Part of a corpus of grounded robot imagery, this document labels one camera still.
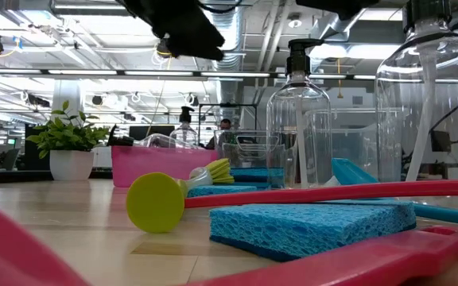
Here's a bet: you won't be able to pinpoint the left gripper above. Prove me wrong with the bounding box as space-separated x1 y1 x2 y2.
121 0 226 61

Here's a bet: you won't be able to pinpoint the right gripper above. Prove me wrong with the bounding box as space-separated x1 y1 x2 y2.
295 0 381 21

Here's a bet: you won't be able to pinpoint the blue sponge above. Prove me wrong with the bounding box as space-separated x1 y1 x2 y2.
232 181 272 190
208 199 417 263
228 166 285 184
187 184 258 199

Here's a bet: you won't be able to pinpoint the yellow-green dish brush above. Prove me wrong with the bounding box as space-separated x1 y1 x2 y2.
125 157 236 234

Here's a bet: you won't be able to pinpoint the narrow red brush white bristles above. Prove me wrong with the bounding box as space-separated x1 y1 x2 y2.
184 179 458 210

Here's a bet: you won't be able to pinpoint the large red dish brush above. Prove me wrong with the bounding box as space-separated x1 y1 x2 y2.
0 194 458 286

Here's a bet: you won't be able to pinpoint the person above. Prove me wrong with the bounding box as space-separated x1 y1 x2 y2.
206 118 234 150

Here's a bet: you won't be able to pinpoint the small clear plastic bin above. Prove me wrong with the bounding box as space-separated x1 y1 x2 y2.
214 129 300 188

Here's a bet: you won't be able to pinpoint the large clear plastic bin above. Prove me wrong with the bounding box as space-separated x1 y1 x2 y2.
304 107 379 186

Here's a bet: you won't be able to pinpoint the pink plastic bin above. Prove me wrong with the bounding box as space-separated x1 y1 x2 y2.
111 145 219 188

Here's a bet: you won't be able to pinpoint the green plant in white pot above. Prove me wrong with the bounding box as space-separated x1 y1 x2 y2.
25 100 111 182

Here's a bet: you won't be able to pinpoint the black monitor on stand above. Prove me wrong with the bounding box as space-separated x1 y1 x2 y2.
429 129 458 172

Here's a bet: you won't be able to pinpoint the silver ventilation duct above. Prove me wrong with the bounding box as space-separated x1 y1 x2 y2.
204 0 248 104

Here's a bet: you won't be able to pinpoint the black background frame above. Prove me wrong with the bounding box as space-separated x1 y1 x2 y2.
198 102 258 132

